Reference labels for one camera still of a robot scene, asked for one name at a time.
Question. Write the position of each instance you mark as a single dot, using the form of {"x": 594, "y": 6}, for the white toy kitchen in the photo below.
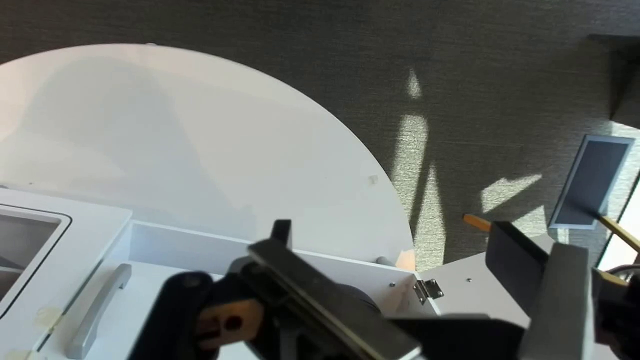
{"x": 201, "y": 242}

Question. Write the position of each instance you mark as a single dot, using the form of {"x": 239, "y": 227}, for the white oven door with window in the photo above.
{"x": 41, "y": 212}

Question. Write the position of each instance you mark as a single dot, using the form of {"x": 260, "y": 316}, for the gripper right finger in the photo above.
{"x": 552, "y": 301}

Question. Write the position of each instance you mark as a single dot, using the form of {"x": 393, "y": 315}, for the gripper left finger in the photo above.
{"x": 333, "y": 301}

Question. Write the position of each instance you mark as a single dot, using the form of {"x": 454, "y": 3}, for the white framed grey board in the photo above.
{"x": 590, "y": 180}

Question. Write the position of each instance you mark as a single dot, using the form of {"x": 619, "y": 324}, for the tall white cabinet door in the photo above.
{"x": 461, "y": 291}

